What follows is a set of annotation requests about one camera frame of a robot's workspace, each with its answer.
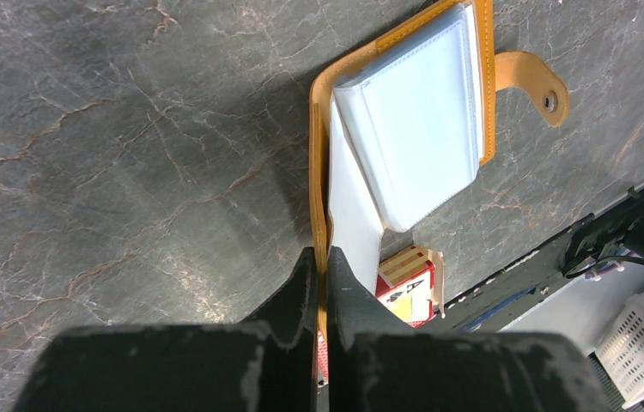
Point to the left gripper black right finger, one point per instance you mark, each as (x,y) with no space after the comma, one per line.
(379,363)

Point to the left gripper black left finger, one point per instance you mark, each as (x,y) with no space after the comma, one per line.
(265,362)

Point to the red playing card deck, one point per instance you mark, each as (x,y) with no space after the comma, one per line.
(407,284)

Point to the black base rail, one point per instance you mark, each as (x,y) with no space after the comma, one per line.
(591,245)

